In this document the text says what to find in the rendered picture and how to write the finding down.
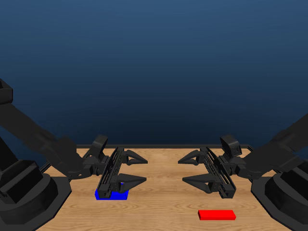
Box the blue hollow socket block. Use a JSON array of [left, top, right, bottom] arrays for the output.
[[95, 182, 130, 201]]

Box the black table frame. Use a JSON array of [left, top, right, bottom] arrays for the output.
[[39, 143, 256, 174]]

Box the thin red peg bar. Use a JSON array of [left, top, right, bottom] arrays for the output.
[[198, 209, 237, 221]]

